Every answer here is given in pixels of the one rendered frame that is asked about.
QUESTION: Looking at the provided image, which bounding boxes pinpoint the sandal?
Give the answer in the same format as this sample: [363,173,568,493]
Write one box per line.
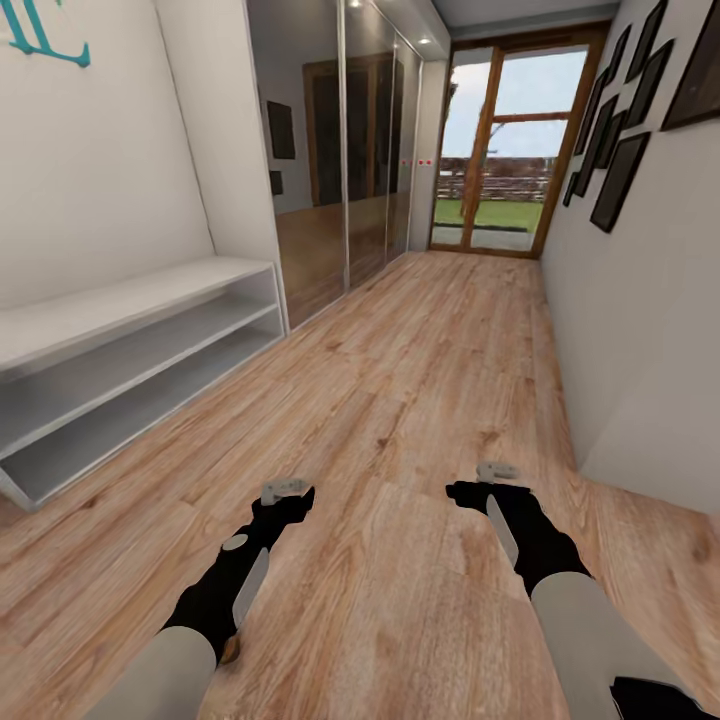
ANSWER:
[218,631,240,667]

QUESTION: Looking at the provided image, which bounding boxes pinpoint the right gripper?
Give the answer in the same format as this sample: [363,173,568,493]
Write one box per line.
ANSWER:
[445,481,492,515]

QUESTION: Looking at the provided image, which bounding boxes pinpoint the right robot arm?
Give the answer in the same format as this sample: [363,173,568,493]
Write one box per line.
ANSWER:
[445,461,720,720]

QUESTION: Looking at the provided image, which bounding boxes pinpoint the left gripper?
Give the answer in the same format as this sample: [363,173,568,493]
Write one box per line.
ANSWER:
[252,487,315,536]

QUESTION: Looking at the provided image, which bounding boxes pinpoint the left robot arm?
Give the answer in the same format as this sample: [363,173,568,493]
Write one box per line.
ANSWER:
[80,478,315,720]

